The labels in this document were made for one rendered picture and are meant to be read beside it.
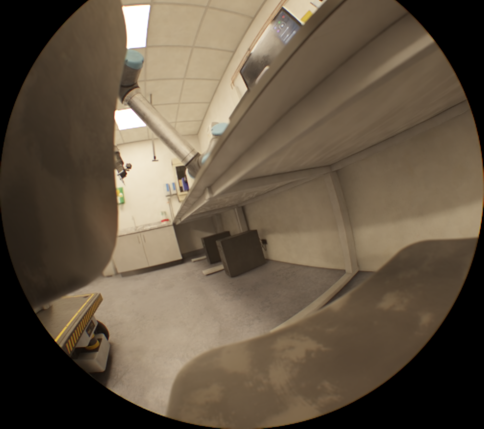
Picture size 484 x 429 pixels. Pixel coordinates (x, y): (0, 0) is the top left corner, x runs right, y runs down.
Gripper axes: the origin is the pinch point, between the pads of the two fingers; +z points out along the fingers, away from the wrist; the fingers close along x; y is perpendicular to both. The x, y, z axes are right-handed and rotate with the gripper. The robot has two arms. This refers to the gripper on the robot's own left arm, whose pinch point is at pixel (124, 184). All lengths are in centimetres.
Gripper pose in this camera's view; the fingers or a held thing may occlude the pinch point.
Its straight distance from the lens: 105.8
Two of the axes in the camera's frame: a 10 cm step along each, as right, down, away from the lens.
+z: 6.4, 7.7, -0.6
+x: -3.4, 3.4, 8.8
